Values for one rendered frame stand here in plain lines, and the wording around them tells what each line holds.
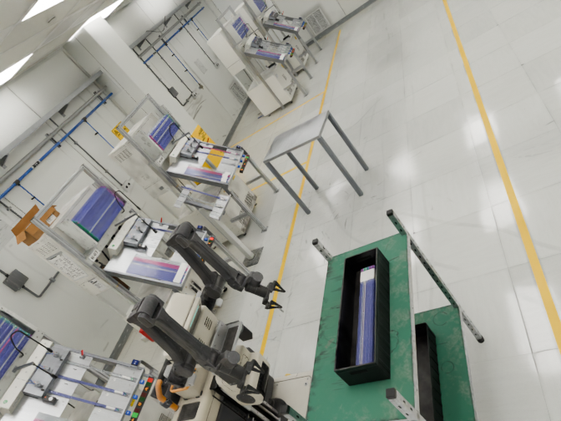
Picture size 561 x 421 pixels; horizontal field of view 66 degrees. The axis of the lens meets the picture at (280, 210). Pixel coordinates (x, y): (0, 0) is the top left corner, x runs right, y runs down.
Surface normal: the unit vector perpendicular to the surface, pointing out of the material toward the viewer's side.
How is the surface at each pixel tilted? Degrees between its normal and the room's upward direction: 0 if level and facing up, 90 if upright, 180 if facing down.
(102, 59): 90
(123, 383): 47
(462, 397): 0
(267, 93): 90
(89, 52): 90
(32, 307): 90
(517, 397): 0
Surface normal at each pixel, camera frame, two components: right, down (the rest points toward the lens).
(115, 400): 0.17, -0.72
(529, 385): -0.59, -0.67
